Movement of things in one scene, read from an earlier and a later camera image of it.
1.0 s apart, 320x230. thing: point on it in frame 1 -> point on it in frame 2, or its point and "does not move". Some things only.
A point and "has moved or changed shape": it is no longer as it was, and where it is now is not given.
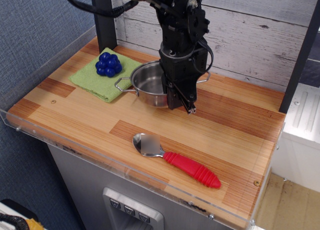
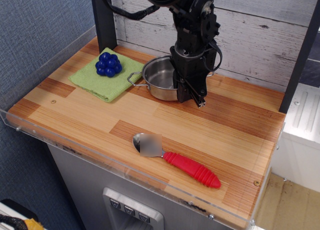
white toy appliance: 297,158 does not move
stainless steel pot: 145,79 has moved or changed shape
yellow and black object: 14,216 does not move
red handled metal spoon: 149,144 does not move
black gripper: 181,65 -> 192,64
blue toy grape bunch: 108,65 does not move
